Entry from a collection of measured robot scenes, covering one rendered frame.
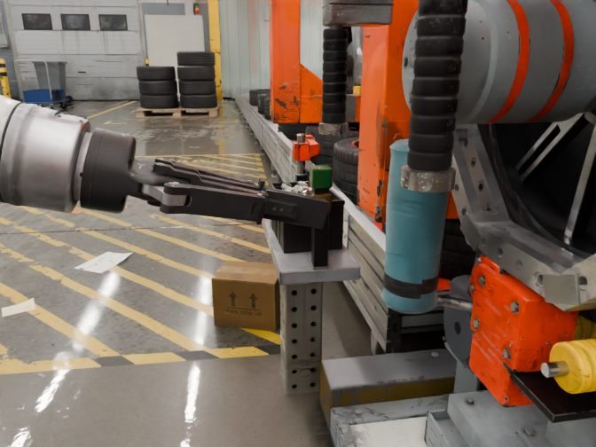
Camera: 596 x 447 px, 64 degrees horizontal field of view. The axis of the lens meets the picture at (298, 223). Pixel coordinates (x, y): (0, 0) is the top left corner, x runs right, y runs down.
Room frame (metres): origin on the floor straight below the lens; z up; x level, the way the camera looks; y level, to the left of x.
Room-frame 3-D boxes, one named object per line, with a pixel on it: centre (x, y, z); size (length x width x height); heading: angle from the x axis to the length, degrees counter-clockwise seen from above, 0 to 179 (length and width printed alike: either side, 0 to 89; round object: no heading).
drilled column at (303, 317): (1.14, -0.01, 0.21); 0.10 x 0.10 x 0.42; 9
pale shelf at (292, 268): (1.11, -0.01, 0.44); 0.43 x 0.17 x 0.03; 9
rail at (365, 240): (2.32, -0.07, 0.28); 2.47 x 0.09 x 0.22; 9
